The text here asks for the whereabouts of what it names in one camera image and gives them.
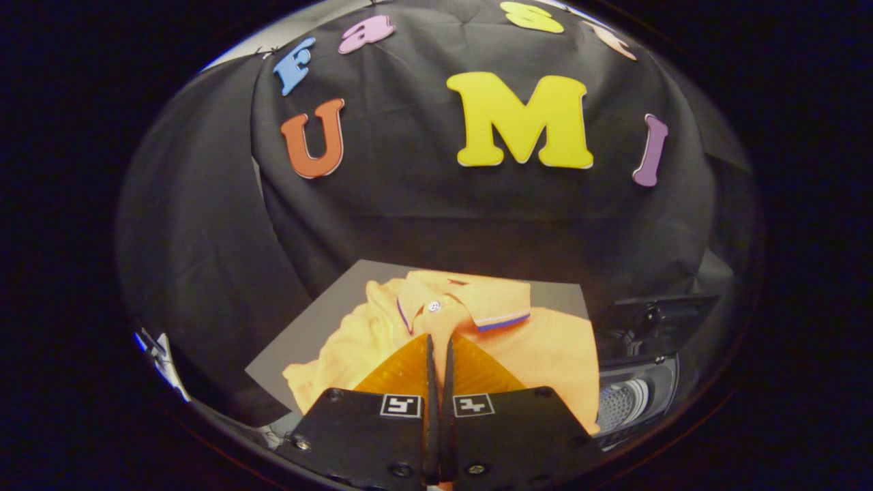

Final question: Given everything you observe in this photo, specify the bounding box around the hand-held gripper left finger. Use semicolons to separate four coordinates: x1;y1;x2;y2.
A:
276;334;437;488

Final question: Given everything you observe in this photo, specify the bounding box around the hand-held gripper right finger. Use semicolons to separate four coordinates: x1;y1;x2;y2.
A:
440;334;604;488

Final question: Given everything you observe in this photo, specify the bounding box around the orange polo shirt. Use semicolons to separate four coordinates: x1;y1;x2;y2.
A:
283;271;601;435

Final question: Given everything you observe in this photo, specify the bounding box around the dark grey washing machine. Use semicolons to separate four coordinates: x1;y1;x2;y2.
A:
595;293;720;445

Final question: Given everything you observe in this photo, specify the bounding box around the grey cabinet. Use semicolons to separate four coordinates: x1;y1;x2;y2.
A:
246;259;591;427

